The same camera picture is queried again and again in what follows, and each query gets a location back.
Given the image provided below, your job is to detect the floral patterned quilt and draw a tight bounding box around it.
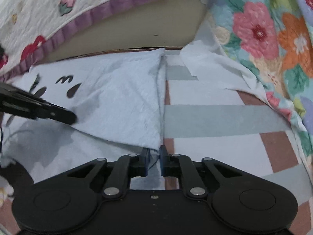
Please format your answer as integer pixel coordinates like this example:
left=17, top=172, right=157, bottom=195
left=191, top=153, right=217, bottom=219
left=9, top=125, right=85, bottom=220
left=180, top=0, right=313, bottom=157

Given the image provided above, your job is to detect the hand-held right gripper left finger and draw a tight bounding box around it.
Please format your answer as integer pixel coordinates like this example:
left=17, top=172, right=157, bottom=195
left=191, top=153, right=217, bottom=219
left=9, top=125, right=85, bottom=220
left=67, top=148, right=149, bottom=199

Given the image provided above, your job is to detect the checked dog print rug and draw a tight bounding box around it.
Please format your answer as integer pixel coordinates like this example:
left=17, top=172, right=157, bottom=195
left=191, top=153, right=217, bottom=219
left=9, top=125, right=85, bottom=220
left=0, top=46, right=313, bottom=235

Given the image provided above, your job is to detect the beige bed base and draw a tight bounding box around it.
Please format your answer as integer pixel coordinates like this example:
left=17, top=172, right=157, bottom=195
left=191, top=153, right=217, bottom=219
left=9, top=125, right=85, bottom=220
left=44, top=0, right=211, bottom=63

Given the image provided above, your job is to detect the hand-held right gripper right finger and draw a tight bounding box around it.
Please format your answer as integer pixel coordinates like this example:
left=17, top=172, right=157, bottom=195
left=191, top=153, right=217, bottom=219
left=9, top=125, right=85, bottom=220
left=159, top=146, right=242, bottom=199

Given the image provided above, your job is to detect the bear printed white quilt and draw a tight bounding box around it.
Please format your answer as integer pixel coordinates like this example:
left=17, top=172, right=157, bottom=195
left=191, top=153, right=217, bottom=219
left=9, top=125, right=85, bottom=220
left=0, top=0, right=216, bottom=82

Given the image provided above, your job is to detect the light grey sweatshirt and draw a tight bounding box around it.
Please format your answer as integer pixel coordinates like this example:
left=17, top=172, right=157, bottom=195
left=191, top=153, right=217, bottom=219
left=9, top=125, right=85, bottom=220
left=0, top=48, right=168, bottom=191

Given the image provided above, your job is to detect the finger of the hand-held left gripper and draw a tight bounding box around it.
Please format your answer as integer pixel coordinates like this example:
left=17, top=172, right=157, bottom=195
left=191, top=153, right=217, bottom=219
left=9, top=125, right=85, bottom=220
left=0, top=82, right=77, bottom=125

